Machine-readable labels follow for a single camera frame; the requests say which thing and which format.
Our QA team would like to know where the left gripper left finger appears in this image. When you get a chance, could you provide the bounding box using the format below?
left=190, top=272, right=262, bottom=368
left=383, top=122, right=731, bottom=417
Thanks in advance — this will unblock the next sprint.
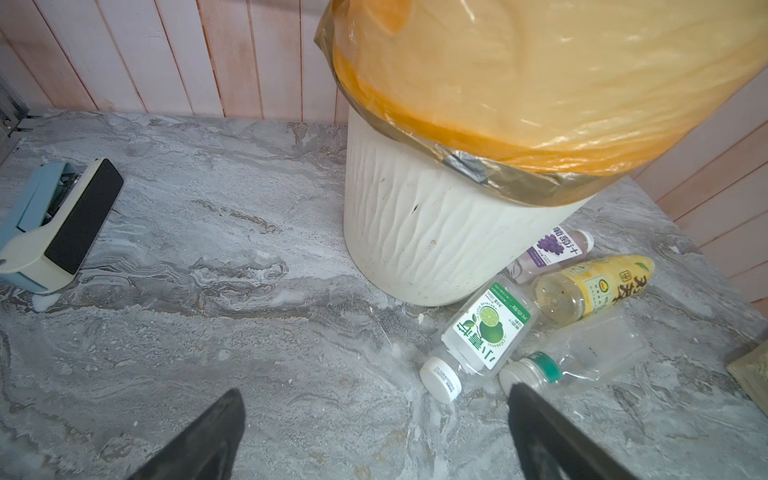
left=128, top=388, right=246, bottom=480

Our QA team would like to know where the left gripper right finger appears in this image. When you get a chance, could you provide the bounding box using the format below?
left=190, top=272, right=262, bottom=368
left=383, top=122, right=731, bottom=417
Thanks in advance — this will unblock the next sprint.
left=508, top=384, right=634, bottom=480

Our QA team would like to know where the white bin with yellow bag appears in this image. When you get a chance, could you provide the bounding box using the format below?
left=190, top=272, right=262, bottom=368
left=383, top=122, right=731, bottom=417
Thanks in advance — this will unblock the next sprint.
left=315, top=1, right=767, bottom=306

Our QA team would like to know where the clear green cap bottle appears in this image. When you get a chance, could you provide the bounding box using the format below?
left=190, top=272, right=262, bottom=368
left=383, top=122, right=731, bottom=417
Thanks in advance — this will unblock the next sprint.
left=498, top=308, right=651, bottom=396

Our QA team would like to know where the green lime label bottle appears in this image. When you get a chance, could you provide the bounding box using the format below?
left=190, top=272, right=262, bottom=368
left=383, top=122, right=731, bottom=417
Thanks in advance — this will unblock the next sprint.
left=419, top=272, right=540, bottom=404

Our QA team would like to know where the yellow label tea bottle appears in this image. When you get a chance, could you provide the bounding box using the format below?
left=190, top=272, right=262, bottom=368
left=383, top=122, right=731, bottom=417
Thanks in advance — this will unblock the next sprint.
left=533, top=255, right=656, bottom=326

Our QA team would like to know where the purple grape juice bottle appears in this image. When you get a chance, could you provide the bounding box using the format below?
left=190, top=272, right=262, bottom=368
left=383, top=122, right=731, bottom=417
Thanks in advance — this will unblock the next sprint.
left=507, top=226, right=595, bottom=284

